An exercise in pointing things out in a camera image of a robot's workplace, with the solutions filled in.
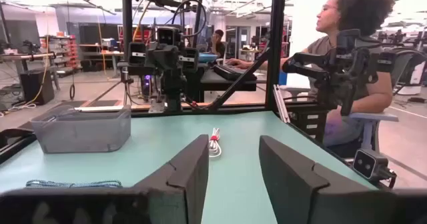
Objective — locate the black keyboard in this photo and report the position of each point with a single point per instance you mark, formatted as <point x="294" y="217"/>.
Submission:
<point x="233" y="73"/>

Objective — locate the black aluminium frame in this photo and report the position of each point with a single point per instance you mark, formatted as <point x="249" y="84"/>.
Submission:
<point x="276" y="50"/>

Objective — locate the black computer tower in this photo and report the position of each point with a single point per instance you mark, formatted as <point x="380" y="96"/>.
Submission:
<point x="146" y="85"/>

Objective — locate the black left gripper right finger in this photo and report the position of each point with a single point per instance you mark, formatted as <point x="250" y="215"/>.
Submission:
<point x="317" y="197"/>

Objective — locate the black drawer cabinet white labels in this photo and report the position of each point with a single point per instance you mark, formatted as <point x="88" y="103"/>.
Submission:
<point x="310" y="124"/>

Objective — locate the black table-level camera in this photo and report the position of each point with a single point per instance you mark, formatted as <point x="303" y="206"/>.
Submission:
<point x="365" y="164"/>

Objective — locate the black desk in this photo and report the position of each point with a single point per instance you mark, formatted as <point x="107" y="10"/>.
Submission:
<point x="227" y="84"/>

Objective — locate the silver mounting bracket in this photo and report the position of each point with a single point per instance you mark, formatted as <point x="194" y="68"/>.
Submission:
<point x="156" y="107"/>

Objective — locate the black box speaker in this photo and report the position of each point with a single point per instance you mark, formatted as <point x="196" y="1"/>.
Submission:
<point x="36" y="87"/>

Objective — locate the grey translucent plastic bin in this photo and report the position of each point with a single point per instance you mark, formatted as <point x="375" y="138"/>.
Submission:
<point x="80" y="134"/>

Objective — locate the person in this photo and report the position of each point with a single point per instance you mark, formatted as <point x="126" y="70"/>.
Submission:
<point x="360" y="10"/>
<point x="219" y="47"/>

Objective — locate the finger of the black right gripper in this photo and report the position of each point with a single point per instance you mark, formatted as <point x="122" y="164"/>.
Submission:
<point x="136" y="62"/>
<point x="190" y="60"/>

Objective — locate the wooden top table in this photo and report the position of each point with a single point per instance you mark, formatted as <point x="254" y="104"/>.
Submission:
<point x="100" y="53"/>

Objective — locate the shelf with orange bins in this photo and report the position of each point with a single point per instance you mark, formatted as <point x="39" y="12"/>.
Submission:
<point x="65" y="52"/>

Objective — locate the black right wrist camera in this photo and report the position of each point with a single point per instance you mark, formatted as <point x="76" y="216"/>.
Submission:
<point x="168" y="36"/>

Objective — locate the grey office chair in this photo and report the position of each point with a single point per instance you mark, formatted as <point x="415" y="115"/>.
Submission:
<point x="370" y="117"/>

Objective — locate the silver aluminium extrusion bar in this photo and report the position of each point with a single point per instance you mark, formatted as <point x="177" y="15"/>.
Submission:
<point x="282" y="104"/>

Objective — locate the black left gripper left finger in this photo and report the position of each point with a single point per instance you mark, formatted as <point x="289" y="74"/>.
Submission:
<point x="100" y="205"/>

